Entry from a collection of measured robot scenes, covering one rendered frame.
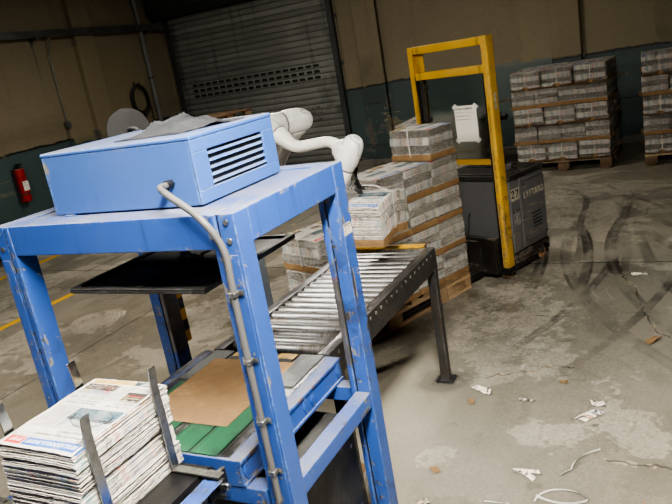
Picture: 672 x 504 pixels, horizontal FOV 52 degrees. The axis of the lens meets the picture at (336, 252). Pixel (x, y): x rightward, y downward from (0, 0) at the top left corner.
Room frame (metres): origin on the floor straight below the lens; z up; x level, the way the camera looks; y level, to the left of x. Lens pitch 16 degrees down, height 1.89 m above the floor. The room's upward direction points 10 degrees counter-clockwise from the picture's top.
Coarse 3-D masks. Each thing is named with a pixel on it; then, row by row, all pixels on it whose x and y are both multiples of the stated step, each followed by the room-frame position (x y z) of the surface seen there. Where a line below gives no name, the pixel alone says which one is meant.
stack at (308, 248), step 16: (416, 208) 4.70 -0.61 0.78; (432, 208) 4.82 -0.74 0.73; (320, 224) 4.51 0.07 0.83; (416, 224) 4.69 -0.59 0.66; (304, 240) 4.17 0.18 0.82; (320, 240) 4.11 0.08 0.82; (400, 240) 4.58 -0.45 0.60; (416, 240) 4.67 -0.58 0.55; (432, 240) 4.78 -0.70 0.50; (288, 256) 4.32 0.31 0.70; (304, 256) 4.19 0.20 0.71; (320, 256) 4.10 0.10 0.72; (288, 272) 4.35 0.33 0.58; (304, 272) 4.23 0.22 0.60; (416, 304) 4.61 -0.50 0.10; (400, 320) 4.49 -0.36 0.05; (384, 336) 4.37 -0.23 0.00
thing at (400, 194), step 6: (396, 192) 3.55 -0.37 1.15; (402, 192) 3.62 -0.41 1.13; (396, 198) 3.55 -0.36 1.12; (402, 198) 3.61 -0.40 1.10; (396, 204) 3.54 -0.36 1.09; (402, 204) 3.61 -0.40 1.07; (396, 210) 3.53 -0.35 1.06; (402, 210) 3.61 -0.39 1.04; (396, 216) 3.54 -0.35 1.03; (402, 216) 3.61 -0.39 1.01; (396, 222) 3.53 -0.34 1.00; (402, 222) 3.60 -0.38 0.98
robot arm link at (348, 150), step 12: (276, 132) 3.58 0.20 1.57; (288, 132) 3.58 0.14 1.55; (288, 144) 3.52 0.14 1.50; (300, 144) 3.47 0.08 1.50; (312, 144) 3.41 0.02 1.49; (324, 144) 3.36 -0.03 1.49; (336, 144) 3.28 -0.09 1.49; (348, 144) 3.22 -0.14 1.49; (360, 144) 3.23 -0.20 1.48; (336, 156) 3.26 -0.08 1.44; (348, 156) 3.22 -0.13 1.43; (360, 156) 3.25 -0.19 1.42; (348, 168) 3.23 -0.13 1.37
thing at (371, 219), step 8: (352, 200) 3.48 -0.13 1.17; (360, 200) 3.46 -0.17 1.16; (368, 200) 3.44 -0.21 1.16; (376, 200) 3.41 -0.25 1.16; (384, 200) 3.41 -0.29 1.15; (352, 208) 3.39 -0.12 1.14; (360, 208) 3.37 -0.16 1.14; (368, 208) 3.35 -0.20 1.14; (376, 208) 3.33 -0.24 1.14; (384, 208) 3.40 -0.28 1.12; (352, 216) 3.40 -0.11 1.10; (360, 216) 3.38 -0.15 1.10; (368, 216) 3.36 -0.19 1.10; (376, 216) 3.34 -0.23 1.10; (384, 216) 3.39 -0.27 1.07; (352, 224) 3.42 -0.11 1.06; (360, 224) 3.40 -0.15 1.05; (368, 224) 3.38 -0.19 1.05; (376, 224) 3.36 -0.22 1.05; (384, 224) 3.40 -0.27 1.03; (360, 232) 3.41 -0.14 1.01; (368, 232) 3.39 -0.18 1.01; (376, 232) 3.37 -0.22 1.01; (384, 232) 3.38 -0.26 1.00
